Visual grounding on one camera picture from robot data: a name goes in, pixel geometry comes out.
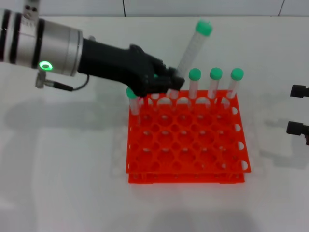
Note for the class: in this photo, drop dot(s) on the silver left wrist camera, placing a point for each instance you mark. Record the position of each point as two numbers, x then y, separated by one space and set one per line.
31 10

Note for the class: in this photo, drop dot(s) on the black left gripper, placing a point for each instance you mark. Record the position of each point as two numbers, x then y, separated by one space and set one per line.
113 65

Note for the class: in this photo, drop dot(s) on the orange test tube rack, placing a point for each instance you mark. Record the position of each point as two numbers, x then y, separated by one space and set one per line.
188 145

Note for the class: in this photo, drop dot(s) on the green capped clear test tube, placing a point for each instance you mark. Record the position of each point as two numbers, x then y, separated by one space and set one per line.
204 27
215 73
155 76
237 73
194 73
134 106

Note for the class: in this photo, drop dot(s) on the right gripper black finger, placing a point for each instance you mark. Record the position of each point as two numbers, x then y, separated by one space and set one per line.
295 128
300 91

